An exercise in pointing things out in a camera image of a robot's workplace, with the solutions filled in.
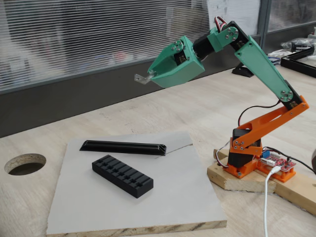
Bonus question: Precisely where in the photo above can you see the small metal pin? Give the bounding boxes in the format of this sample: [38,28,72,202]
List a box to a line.
[133,71,155,85]

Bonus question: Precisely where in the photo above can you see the black slotted holder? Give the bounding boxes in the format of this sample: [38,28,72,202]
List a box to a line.
[91,154,155,199]

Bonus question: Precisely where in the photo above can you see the black angled stand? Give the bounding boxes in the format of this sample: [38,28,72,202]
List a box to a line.
[231,62,255,79]

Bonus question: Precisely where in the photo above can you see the grey window blind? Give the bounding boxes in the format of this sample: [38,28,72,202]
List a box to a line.
[0,0,316,87]

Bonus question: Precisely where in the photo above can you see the clear bags of parts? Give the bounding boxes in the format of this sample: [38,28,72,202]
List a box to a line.
[280,38,316,53]

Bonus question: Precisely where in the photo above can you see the wooden block with screws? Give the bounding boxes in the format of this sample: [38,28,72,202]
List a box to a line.
[207,148,277,194]

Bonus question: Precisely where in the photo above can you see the red controller board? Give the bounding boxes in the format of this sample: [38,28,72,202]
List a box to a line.
[257,147,296,173]

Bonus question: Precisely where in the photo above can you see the grey cardboard mat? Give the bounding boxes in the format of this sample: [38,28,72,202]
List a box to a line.
[46,130,228,236]

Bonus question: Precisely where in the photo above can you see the wooden base plank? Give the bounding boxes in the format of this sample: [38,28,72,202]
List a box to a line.
[271,172,316,216]

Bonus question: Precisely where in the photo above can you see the long black plastic rail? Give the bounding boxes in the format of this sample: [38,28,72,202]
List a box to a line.
[79,139,167,157]

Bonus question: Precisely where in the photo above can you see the black metal frame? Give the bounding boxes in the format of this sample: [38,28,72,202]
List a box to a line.
[279,47,316,79]

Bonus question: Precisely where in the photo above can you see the white cable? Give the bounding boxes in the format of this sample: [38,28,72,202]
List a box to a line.
[263,166,281,237]

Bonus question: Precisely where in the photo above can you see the black power cable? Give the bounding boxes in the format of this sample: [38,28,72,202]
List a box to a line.
[287,155,316,174]

